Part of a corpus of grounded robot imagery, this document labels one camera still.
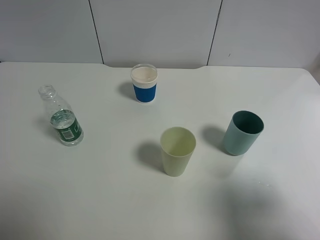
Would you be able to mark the pale yellow plastic cup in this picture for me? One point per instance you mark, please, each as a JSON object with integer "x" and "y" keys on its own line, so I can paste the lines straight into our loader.
{"x": 177, "y": 146}

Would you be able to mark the teal blue plastic cup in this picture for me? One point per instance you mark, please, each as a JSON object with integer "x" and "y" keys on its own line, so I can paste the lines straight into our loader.
{"x": 243, "y": 130}

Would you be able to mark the blue sleeved white cup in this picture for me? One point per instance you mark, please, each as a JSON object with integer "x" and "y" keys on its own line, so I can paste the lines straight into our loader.
{"x": 144, "y": 80}

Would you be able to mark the clear bottle green label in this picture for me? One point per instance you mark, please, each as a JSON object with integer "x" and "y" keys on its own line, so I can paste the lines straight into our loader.
{"x": 61, "y": 116}

